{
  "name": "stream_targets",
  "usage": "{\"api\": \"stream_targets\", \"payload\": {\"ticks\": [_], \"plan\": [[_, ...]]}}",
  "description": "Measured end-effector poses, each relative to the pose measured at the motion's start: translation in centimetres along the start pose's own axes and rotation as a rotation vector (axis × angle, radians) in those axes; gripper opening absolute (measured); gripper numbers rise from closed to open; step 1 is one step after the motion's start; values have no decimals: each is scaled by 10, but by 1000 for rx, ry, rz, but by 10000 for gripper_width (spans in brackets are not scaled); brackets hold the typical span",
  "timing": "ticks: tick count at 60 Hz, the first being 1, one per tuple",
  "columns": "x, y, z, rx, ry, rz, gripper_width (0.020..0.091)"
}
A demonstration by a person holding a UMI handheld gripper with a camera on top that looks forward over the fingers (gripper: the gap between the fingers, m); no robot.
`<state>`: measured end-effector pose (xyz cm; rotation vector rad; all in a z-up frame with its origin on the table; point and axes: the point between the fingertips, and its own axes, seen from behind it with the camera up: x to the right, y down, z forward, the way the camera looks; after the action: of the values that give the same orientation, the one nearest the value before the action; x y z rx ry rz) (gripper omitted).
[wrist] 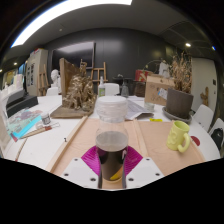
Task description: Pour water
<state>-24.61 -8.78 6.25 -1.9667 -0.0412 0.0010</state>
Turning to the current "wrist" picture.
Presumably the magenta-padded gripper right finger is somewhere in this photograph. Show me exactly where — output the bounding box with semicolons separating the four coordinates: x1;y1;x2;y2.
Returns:
122;145;165;190

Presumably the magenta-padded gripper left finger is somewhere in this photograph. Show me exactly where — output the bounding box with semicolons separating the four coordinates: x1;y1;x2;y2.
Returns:
61;145;102;190

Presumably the clear drink bottle white cap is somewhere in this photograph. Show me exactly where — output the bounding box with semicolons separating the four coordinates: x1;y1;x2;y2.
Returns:
94;95;130;183

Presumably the lime green mug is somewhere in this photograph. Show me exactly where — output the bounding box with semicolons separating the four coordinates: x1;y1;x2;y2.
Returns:
165;119;192;154

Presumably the small white jar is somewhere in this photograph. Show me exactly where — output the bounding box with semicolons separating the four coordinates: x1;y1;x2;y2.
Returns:
40;112;52;126

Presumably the printed paper sheet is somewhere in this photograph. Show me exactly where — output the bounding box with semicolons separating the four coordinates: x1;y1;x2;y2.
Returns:
124;95;155;121

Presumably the small white cup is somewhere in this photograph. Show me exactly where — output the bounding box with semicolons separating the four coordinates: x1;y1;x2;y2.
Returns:
143;101;156;113

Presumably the colourful book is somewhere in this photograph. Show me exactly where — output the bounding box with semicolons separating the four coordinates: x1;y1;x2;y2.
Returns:
6;108;44;141

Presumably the brown sculpture on board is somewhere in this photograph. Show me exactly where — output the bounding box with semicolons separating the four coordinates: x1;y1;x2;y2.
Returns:
49;57;98;119

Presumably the grey pot with dried plant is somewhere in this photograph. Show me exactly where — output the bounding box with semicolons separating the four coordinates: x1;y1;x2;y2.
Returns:
165;51;195;119

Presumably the clear spray bottle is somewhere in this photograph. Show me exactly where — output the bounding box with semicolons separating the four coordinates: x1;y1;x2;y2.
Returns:
120;78;130;98

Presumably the brown cardboard box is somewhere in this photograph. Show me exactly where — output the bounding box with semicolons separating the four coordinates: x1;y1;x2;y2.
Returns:
144;73;176;107

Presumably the small green bottle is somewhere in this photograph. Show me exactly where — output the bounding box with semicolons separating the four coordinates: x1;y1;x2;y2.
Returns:
97;75;107;98

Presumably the black box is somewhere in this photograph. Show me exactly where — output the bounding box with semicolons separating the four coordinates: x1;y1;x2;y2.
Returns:
5;89;39;118

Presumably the red box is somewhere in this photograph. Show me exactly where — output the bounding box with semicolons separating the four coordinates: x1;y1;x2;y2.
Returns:
134;68;150;83

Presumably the white plaster bust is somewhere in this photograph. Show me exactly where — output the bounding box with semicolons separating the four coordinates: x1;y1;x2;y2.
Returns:
49;68;62;89

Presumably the wooden easel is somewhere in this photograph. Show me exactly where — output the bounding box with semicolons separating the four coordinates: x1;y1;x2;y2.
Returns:
89;61;109;84
38;63;51;97

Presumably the wooden figure sculpture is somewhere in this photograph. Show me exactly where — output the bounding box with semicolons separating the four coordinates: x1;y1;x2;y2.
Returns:
199;86;210;107

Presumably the tall white statue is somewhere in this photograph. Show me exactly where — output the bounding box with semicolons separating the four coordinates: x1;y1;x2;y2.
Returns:
158;60;171;78

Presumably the white cabinet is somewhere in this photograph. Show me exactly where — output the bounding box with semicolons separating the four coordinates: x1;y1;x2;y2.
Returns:
25;49;49;98

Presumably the long ceiling light strip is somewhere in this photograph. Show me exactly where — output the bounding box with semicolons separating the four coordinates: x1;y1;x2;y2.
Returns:
10;0;133;48

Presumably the black wall screen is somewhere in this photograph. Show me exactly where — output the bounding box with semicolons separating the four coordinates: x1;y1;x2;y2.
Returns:
51;40;96;71

